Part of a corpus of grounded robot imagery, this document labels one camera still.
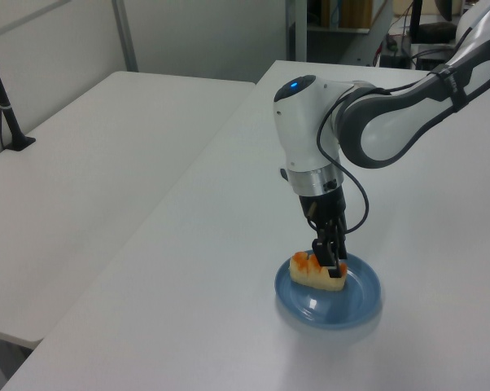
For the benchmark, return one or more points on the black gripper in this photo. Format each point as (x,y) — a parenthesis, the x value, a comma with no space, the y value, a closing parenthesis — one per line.
(324,207)

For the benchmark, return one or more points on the orange glazed bread loaf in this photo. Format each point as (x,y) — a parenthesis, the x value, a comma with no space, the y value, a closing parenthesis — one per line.
(316,275)

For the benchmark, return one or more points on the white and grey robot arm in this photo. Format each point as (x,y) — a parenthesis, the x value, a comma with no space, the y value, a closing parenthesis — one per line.
(306,130)

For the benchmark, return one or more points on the blue plastic plate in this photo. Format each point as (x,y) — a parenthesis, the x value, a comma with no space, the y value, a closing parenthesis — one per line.
(342,305)

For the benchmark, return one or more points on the black electronics box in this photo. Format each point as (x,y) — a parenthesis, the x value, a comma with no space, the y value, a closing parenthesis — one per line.
(430,61)

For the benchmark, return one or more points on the wooden shelf box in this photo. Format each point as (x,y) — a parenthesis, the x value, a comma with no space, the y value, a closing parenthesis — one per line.
(344,13)

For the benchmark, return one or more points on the black pouch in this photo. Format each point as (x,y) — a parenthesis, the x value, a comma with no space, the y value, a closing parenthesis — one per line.
(438,30)

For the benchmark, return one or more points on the black monitor stand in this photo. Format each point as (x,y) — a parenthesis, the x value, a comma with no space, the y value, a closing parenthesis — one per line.
(415,20)

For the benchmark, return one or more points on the white side table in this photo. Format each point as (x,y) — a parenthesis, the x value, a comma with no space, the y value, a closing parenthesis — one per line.
(86,195)

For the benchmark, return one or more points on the grey cabinet post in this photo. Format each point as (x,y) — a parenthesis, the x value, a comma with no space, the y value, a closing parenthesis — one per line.
(297,30)

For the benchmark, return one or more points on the black camera stand pole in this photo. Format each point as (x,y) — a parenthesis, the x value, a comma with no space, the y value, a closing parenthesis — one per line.
(5,110)

